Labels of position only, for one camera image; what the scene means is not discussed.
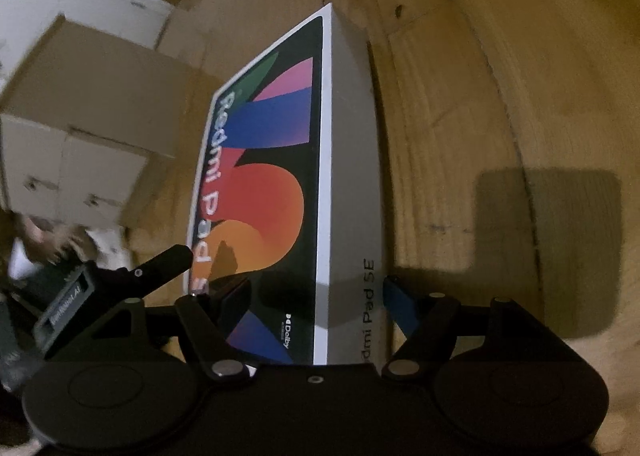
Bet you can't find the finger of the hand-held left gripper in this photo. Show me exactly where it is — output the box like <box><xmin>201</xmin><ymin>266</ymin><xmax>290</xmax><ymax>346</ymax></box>
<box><xmin>101</xmin><ymin>244</ymin><xmax>195</xmax><ymax>308</ymax></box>

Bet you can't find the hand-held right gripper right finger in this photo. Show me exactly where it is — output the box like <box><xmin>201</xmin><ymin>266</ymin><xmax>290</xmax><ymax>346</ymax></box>
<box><xmin>382</xmin><ymin>275</ymin><xmax>577</xmax><ymax>379</ymax></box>

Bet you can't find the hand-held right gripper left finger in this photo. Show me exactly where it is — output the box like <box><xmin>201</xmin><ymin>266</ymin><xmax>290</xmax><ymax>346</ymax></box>
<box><xmin>99</xmin><ymin>280</ymin><xmax>256</xmax><ymax>383</ymax></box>

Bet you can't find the colourful tablet box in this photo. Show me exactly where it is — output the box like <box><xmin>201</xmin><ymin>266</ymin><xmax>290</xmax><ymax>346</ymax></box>
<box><xmin>184</xmin><ymin>2</ymin><xmax>394</xmax><ymax>368</ymax></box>

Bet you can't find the person's left hand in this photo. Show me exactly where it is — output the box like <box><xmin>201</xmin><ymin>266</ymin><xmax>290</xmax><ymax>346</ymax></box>
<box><xmin>12</xmin><ymin>213</ymin><xmax>89</xmax><ymax>265</ymax></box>

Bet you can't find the white cabinet with drawers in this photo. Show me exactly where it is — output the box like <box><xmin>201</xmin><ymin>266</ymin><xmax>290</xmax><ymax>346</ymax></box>
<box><xmin>0</xmin><ymin>13</ymin><xmax>213</xmax><ymax>229</ymax></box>

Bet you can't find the flat cardboard sheet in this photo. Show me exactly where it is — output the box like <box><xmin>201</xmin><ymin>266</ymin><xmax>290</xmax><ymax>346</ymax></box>
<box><xmin>154</xmin><ymin>0</ymin><xmax>263</xmax><ymax>87</ymax></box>

